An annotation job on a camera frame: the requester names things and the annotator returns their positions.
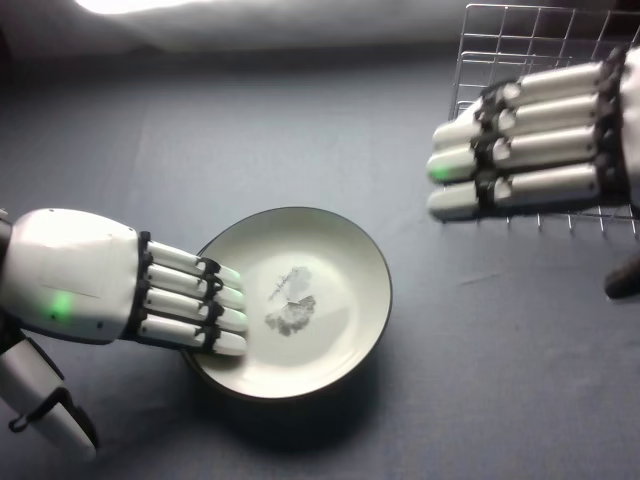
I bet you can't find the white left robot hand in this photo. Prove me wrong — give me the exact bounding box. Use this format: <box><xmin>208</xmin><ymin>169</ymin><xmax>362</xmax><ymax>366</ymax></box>
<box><xmin>0</xmin><ymin>207</ymin><xmax>249</xmax><ymax>464</ymax></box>

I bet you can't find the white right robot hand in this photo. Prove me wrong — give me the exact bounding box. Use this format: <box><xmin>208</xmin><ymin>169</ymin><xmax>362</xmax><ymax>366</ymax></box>
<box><xmin>426</xmin><ymin>47</ymin><xmax>640</xmax><ymax>301</ymax></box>

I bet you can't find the chrome wire dish rack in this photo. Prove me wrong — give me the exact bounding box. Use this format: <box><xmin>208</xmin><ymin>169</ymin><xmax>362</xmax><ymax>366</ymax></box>
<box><xmin>452</xmin><ymin>3</ymin><xmax>640</xmax><ymax>236</ymax></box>

